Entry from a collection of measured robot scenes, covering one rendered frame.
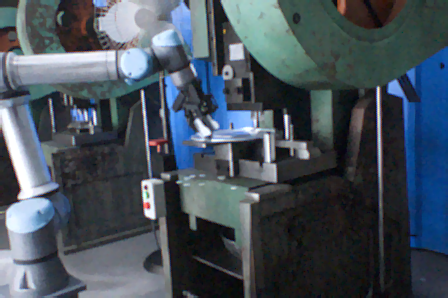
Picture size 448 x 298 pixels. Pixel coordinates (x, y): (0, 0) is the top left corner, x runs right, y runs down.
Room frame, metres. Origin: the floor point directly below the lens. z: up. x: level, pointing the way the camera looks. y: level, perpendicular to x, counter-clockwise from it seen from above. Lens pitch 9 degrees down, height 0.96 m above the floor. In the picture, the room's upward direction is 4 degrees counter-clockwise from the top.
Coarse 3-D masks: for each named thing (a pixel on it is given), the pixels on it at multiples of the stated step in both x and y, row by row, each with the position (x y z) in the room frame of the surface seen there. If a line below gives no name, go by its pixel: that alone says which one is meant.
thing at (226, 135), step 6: (216, 132) 1.68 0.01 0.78; (222, 132) 1.67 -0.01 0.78; (228, 132) 1.59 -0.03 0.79; (234, 132) 1.59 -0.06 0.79; (240, 132) 1.57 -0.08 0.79; (246, 132) 1.56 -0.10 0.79; (252, 132) 1.60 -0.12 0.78; (258, 132) 1.59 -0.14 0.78; (264, 132) 1.57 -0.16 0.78; (270, 132) 1.56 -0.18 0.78; (192, 138) 1.51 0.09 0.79; (198, 138) 1.53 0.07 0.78; (216, 138) 1.50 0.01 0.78; (222, 138) 1.48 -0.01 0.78; (228, 138) 1.47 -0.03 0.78; (234, 138) 1.46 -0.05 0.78; (240, 138) 1.41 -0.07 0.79; (246, 138) 1.42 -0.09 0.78; (252, 138) 1.42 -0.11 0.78
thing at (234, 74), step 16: (224, 32) 1.62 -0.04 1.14; (224, 48) 1.63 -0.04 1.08; (240, 48) 1.56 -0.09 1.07; (240, 64) 1.57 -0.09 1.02; (224, 80) 1.60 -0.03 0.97; (240, 80) 1.53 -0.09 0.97; (256, 80) 1.53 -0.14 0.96; (272, 80) 1.58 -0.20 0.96; (240, 96) 1.53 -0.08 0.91; (256, 96) 1.53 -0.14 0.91; (272, 96) 1.57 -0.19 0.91
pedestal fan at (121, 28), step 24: (96, 0) 2.34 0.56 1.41; (144, 0) 2.26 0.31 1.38; (168, 0) 2.29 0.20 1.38; (96, 24) 2.35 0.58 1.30; (120, 24) 2.33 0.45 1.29; (144, 24) 2.22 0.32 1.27; (168, 24) 2.23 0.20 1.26; (144, 48) 2.37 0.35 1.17; (168, 120) 2.39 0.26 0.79; (168, 144) 2.38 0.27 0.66; (144, 264) 2.35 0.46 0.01
